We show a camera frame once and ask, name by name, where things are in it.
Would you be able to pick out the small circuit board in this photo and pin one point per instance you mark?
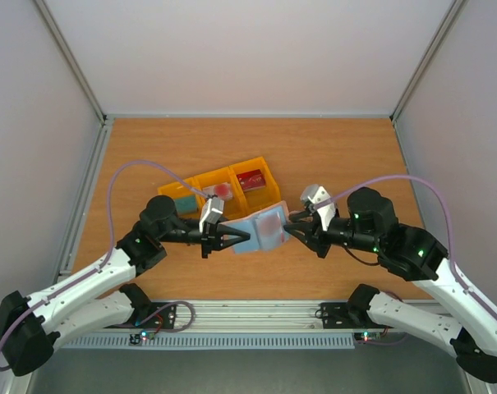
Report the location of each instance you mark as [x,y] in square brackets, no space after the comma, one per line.
[364,337]
[140,338]

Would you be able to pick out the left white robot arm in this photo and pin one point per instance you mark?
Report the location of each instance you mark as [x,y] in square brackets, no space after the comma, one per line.
[34,327]

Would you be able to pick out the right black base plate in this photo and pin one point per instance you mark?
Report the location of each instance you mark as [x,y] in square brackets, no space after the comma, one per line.
[338,315]

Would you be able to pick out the red card stack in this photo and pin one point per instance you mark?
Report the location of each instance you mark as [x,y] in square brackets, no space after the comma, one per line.
[252,180]

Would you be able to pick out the right small circuit board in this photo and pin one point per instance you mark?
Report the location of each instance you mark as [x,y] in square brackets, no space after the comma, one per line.
[364,337]

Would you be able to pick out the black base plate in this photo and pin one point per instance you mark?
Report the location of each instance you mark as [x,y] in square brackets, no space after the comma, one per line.
[338,315]
[157,315]

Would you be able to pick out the teal VIP card stack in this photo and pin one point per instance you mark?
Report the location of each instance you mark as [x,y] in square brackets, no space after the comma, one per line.
[186,205]

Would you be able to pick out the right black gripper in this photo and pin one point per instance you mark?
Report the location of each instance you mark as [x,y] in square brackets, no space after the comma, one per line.
[319,236]

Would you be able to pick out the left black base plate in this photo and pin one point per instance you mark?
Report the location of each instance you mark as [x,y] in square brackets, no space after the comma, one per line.
[157,315]

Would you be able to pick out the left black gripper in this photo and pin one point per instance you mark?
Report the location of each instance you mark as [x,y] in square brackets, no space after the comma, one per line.
[216,234]

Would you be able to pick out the left small circuit board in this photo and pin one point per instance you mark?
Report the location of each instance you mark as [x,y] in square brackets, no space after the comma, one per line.
[140,338]

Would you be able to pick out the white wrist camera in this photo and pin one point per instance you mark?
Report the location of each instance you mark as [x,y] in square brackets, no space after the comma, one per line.
[211,212]
[318,200]

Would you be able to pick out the yellow three-compartment bin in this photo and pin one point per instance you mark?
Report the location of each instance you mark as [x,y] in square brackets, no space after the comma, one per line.
[243,203]

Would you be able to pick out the grey slotted cable duct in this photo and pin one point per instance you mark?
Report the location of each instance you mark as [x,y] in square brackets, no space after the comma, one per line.
[218,341]

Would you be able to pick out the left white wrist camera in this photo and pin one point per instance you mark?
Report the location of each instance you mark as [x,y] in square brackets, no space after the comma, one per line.
[211,212]

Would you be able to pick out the aluminium front rail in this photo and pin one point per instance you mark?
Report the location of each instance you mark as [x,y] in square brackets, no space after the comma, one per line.
[225,316]

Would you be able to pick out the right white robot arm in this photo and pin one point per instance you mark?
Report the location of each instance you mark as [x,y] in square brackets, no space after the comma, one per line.
[468,332]

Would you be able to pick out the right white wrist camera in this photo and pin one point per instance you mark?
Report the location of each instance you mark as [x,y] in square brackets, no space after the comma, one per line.
[318,200]

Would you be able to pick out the pink circle card stack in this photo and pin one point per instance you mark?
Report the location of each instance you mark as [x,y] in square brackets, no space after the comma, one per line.
[221,190]

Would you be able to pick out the pink leather card holder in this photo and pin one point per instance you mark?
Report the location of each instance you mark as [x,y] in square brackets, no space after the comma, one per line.
[250,224]

